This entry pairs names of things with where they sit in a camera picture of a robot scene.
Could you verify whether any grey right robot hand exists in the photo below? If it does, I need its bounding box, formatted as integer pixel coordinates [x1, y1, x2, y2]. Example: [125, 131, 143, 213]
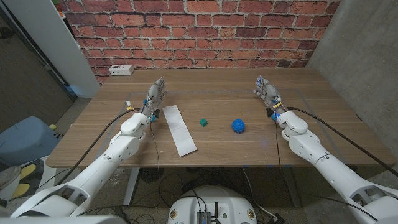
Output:
[252, 75, 289, 118]

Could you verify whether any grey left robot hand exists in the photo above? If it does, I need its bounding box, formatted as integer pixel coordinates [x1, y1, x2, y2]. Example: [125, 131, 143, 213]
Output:
[139, 77, 169, 121]

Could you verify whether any white receipt paper strip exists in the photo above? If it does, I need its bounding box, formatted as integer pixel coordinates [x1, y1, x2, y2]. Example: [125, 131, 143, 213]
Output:
[162, 105, 198, 157]

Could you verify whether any blue spiky ball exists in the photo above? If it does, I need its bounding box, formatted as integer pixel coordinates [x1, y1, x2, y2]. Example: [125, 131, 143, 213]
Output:
[231, 118, 246, 134]

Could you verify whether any white power strip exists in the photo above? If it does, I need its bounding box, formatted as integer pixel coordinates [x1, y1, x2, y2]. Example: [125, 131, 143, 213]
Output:
[108, 64, 135, 77]

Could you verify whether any black round disc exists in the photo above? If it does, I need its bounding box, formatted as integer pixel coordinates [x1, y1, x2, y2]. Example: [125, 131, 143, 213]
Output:
[138, 167, 165, 184]

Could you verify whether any red brick printed backdrop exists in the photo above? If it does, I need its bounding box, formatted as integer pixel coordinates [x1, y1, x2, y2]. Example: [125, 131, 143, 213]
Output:
[57, 0, 341, 85]

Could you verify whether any white table leg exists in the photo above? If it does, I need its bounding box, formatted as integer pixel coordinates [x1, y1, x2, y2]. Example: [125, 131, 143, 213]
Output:
[123, 167, 141, 206]

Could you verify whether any grey table leg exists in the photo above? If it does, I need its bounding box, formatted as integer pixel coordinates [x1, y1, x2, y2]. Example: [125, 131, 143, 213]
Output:
[281, 167, 303, 208]

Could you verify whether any white upright panel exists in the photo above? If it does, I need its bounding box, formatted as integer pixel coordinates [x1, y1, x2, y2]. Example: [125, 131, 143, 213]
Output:
[2, 0, 101, 98]

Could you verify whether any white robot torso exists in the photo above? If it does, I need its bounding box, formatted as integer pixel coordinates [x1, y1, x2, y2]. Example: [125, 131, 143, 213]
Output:
[167, 185, 258, 224]

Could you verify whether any white floor board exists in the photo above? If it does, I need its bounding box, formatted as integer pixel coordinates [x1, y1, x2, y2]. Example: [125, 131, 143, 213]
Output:
[0, 155, 80, 203]

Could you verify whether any small grey electronics box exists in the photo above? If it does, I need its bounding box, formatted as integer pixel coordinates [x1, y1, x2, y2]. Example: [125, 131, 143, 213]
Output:
[196, 211, 213, 224]

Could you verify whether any blue-grey plastic bin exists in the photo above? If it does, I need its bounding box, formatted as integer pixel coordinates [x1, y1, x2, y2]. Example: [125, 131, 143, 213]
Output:
[0, 116, 62, 167]

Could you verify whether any black mat with yellow footprints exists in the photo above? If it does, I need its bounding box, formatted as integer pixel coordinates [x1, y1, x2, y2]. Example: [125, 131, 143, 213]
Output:
[9, 158, 45, 202]

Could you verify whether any grey sneaker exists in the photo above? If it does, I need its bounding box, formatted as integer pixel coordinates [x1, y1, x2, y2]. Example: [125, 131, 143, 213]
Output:
[0, 166, 22, 190]

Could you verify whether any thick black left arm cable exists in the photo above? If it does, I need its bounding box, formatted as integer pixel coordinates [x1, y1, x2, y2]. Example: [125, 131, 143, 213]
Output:
[55, 107, 141, 186]

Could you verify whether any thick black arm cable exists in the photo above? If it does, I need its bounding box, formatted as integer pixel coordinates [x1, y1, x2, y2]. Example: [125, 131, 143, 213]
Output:
[55, 107, 141, 186]
[286, 106, 398, 178]

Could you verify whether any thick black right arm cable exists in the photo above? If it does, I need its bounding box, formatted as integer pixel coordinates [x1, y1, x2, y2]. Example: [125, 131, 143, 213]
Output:
[286, 106, 398, 178]

